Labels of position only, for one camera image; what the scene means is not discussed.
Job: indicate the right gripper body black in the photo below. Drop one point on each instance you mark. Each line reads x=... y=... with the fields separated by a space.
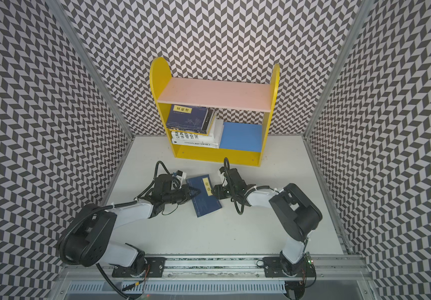
x=232 y=190

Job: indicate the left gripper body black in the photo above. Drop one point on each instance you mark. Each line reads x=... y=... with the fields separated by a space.
x=177 y=195

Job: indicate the navy book yellow label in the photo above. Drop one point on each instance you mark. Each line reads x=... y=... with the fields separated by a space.
x=191 y=119
x=205 y=202

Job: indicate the white thin book small text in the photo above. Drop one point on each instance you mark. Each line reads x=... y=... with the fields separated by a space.
x=194 y=143

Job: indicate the white book black bold text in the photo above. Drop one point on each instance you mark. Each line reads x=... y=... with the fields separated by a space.
x=214 y=136

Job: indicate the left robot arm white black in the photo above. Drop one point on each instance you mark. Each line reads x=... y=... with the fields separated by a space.
x=87 y=241

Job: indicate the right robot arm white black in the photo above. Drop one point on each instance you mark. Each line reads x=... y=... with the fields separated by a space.
x=298 y=215

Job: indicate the yellow pink blue bookshelf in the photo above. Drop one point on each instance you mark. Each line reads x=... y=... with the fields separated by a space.
x=241 y=143

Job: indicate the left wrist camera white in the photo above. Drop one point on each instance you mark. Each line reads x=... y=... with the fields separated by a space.
x=180 y=175

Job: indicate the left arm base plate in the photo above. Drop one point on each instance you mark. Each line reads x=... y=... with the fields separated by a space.
x=144 y=267

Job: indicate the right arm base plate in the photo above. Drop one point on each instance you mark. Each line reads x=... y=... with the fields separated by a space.
x=280 y=267

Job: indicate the aluminium front rail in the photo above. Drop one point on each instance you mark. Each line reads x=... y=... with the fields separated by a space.
x=253 y=267

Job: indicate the aluminium corner post left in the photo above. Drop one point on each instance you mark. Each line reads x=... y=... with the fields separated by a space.
x=57 y=10

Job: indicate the aluminium corner post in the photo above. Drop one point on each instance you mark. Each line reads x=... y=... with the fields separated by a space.
x=57 y=10
x=347 y=46

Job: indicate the aluminium corner post right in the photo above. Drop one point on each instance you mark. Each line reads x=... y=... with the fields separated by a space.
x=347 y=46

